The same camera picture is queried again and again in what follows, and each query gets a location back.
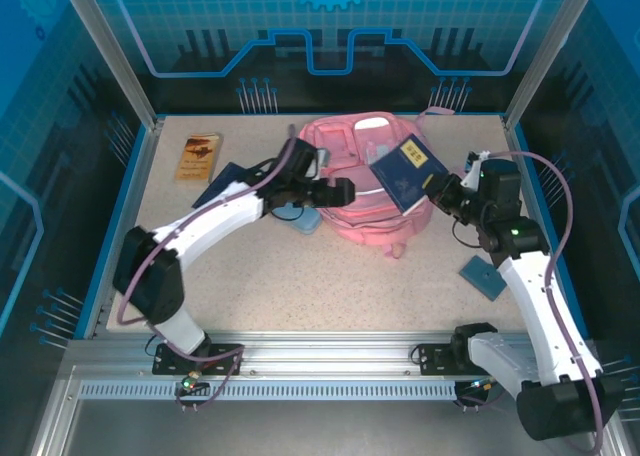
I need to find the pink backpack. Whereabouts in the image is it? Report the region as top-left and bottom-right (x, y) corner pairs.
(298, 106), (459, 261)

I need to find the light blue pencil case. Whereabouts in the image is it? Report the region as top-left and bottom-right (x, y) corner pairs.
(291, 203), (324, 236)

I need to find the small blue-grey notebook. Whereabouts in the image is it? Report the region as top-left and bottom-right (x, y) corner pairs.
(459, 254), (507, 302)

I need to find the orange cover paperback book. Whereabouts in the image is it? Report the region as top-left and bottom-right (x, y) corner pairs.
(173, 133), (225, 183)

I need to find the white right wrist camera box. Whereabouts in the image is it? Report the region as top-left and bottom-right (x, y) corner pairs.
(464, 149), (494, 188)

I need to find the aluminium frame post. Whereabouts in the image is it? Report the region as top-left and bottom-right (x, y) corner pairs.
(54, 0), (166, 131)
(502, 0), (604, 131)

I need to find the aluminium mounting rail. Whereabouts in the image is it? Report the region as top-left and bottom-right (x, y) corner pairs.
(64, 331), (601, 377)

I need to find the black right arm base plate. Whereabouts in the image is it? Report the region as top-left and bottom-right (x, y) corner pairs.
(417, 343), (481, 377)

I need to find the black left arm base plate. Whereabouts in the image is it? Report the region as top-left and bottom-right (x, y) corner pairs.
(152, 343), (245, 377)

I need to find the slotted grey cable duct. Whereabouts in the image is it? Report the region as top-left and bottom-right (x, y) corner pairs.
(78, 381), (460, 402)

